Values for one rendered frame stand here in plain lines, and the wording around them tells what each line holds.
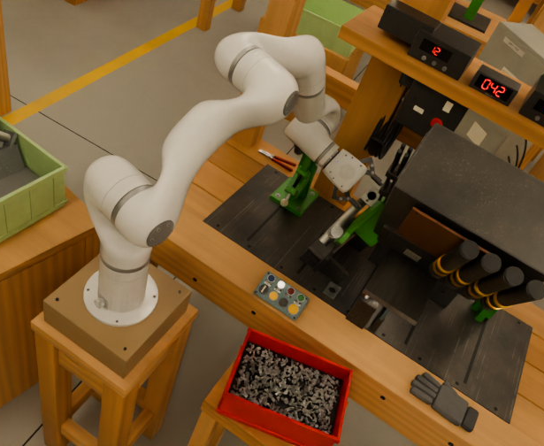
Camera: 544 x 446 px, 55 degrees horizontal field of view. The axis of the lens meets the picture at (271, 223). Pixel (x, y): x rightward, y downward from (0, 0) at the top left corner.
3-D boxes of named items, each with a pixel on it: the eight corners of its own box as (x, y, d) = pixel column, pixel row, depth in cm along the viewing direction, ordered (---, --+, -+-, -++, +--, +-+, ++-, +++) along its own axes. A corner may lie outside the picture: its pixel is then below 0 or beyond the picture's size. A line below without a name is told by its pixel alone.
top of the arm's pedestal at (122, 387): (124, 398, 135) (125, 391, 132) (30, 329, 141) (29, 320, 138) (196, 317, 157) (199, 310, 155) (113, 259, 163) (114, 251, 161)
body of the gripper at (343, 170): (317, 167, 154) (346, 194, 154) (341, 142, 154) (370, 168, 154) (316, 170, 162) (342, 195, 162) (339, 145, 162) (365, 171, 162)
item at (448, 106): (442, 149, 155) (469, 107, 145) (392, 120, 159) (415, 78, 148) (453, 132, 164) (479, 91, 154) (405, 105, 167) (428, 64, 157)
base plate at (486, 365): (506, 426, 152) (510, 424, 151) (201, 224, 174) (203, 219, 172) (529, 330, 181) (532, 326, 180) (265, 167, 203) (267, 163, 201)
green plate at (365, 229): (359, 258, 158) (404, 222, 143) (339, 238, 159) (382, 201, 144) (373, 237, 166) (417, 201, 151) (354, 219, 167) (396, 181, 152)
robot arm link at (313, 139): (330, 144, 163) (311, 165, 161) (299, 115, 163) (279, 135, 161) (338, 135, 155) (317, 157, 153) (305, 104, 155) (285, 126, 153)
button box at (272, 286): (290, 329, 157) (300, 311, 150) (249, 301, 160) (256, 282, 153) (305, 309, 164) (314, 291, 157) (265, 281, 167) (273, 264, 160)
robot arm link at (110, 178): (118, 281, 121) (125, 212, 104) (73, 228, 127) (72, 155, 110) (161, 257, 128) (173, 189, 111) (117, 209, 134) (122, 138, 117)
